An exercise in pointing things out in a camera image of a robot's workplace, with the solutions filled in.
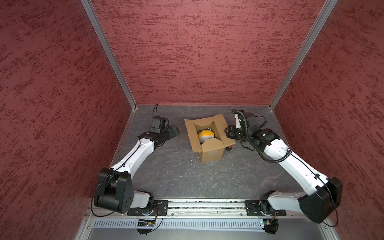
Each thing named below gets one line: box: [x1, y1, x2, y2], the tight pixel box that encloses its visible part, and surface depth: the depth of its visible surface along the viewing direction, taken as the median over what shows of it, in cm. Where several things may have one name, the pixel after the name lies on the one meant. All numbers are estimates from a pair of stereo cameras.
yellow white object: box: [197, 127, 215, 144], surface depth 95 cm
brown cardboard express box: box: [184, 113, 236, 164], surface depth 86 cm
